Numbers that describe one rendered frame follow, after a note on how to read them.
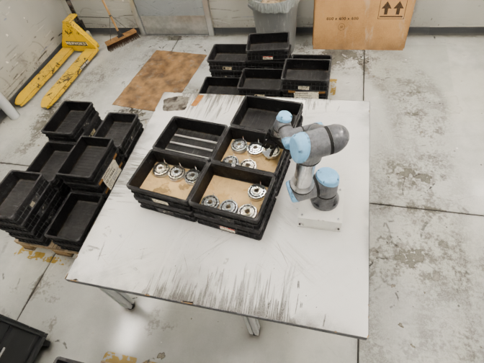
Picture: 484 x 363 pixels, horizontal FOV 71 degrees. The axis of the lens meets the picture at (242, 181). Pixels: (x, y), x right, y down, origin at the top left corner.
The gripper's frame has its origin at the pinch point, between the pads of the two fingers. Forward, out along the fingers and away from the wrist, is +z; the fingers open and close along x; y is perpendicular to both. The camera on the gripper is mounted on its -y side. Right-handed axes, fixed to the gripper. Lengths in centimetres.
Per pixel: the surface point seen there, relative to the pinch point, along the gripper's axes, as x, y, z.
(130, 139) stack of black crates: -30, 111, 89
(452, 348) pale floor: 59, -145, 37
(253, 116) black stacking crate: -33.6, 17.8, 11.1
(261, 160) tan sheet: 2.8, 3.6, 4.7
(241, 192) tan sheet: 28.1, 8.4, 5.6
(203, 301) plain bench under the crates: 88, 8, 17
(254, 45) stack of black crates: -165, 44, 60
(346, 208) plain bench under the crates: 18, -50, -2
